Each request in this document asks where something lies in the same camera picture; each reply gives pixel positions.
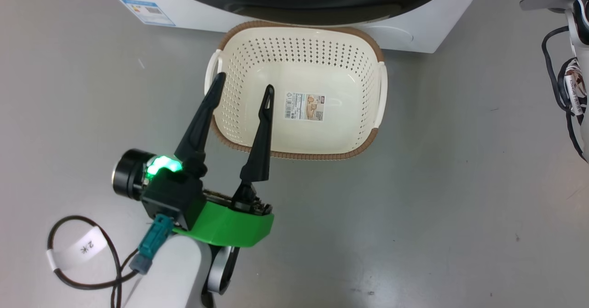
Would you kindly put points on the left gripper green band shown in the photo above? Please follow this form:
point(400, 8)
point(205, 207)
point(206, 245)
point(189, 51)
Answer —
point(175, 197)

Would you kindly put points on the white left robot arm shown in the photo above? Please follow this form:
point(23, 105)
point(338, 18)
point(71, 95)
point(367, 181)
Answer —
point(170, 276)

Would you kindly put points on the product sticker inside basket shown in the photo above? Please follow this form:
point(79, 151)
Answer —
point(304, 106)

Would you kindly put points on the cream perforated laundry basket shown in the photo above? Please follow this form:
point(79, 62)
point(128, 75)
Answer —
point(322, 59)

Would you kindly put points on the white front-load washing machine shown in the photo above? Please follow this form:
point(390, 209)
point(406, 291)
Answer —
point(428, 27)

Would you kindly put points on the blue energy label sticker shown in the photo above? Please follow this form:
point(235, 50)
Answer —
point(148, 12)

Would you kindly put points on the round drain filter cover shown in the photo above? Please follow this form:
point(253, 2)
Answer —
point(391, 36)

